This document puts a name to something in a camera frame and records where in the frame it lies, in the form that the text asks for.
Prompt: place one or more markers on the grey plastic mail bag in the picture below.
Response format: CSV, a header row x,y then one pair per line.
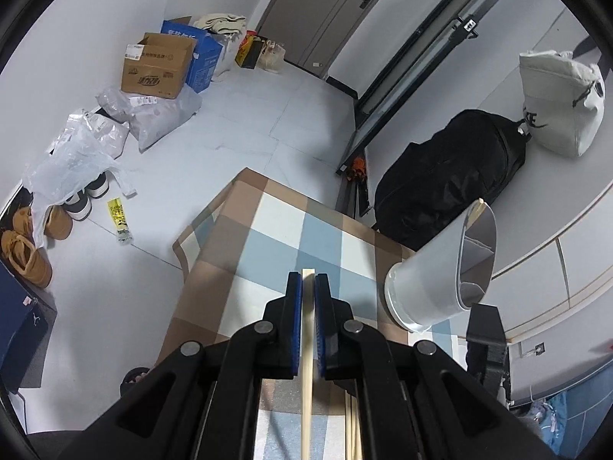
x,y
149,118

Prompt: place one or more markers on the clear plastic bag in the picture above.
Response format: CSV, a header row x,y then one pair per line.
x,y
88,146

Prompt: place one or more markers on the black hanging backpack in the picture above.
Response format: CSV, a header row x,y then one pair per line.
x,y
474,157

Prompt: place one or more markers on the grey door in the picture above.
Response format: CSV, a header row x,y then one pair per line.
x,y
313,32

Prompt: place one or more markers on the yellow tube on floor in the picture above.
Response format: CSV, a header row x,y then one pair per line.
x,y
119,220

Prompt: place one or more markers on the brown cardboard box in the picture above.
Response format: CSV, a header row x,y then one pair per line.
x,y
157,65

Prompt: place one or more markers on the red yellow snack bag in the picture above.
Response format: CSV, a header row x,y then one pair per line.
x,y
250,50

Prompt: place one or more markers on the tan slipper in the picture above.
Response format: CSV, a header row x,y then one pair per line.
x,y
58,225
25,259

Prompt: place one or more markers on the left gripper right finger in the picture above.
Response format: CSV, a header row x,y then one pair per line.
x,y
415,402

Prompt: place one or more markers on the dark blue shoe box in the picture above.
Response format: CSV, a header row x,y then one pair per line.
x,y
26,323

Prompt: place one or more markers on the black white sneaker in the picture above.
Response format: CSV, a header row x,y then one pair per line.
x,y
79,205

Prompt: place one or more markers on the blue cardboard box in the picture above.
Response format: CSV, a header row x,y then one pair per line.
x,y
205,55

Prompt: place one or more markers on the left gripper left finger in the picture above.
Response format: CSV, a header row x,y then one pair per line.
x,y
201,402

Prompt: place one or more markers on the beige plastic bag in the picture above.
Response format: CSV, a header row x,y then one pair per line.
x,y
272,57

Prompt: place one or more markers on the cream tote bag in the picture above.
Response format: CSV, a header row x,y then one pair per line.
x,y
221,23

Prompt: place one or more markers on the grey white hanging bag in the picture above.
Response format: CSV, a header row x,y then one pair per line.
x,y
564,101

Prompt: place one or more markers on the black metal coat rack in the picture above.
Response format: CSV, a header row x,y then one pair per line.
x,y
450,23

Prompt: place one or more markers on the white utensil holder cup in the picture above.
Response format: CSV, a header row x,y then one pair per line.
x,y
448,275

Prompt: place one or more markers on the checkered tablecloth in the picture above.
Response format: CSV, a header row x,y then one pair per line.
x,y
236,255

